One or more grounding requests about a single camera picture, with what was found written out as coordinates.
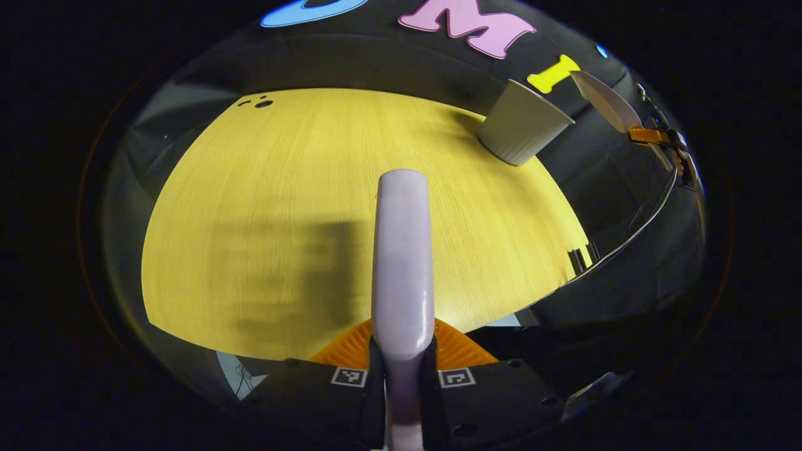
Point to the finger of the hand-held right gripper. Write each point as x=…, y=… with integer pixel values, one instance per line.
x=648, y=135

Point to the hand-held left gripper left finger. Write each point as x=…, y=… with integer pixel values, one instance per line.
x=313, y=401

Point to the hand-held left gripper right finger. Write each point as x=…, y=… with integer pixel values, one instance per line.
x=495, y=401

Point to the lilac plastic dustpan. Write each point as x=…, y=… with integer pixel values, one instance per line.
x=604, y=100

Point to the white ribbed garbage bin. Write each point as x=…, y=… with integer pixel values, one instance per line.
x=523, y=125

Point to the yellow wooden desktop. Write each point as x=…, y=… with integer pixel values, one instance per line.
x=263, y=188

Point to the black desk edge bracket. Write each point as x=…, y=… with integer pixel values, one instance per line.
x=575, y=260
x=593, y=252

